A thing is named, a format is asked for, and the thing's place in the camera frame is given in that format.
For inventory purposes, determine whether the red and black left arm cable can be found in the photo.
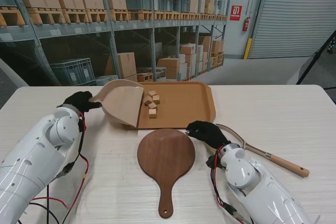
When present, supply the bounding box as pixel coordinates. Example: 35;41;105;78
26;111;90;224

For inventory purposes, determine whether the wide grey plastic crate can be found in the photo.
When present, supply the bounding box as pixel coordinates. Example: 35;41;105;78
49;58;96;86

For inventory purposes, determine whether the beige plastic dustpan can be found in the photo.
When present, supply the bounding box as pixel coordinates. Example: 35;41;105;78
88;79;145;129

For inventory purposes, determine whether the pale grey plastic crate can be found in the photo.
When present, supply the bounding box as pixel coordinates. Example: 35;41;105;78
95;75;119;86

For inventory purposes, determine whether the red and black arm cable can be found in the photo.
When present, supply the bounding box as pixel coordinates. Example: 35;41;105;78
209;150;253;224
26;111;90;224

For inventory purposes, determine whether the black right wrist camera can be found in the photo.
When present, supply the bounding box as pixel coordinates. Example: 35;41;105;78
206;154;218;168

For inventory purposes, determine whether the orange-brown plastic tray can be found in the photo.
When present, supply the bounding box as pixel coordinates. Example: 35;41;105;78
123;81;217;130

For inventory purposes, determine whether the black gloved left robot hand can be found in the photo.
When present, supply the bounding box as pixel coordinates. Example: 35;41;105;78
62;91;102;114

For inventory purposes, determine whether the small orange pallet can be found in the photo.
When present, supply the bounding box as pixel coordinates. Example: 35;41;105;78
136;72;154;82

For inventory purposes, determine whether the round dark wooden cutting board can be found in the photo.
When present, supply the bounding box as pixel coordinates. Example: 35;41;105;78
136;129;196;219

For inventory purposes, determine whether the wooden pallet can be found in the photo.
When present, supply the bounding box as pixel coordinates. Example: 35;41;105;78
26;7;66;25
61;8;90;24
0;7;22;27

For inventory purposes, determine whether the red and black right arm cable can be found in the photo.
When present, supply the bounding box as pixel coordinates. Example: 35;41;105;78
209;150;253;224

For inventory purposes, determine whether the grey metal warehouse rack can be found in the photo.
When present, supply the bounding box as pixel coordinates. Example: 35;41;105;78
0;0;234;86

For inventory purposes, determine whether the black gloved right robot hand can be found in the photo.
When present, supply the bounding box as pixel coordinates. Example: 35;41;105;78
185;120;232;151

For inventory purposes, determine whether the grey roller shutter door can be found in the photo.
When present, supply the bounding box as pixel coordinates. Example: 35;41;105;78
248;0;336;60

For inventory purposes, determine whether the yellow bollard post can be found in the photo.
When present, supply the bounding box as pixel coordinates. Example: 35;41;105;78
243;38;253;60

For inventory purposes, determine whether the hand brush with wooden handle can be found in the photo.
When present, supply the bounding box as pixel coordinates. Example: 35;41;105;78
214;123;310;178

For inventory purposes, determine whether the black tripod stand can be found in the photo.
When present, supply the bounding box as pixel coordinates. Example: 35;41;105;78
296;30;336;86

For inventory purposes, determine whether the red wall sign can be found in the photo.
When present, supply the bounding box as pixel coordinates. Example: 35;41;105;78
230;5;242;21

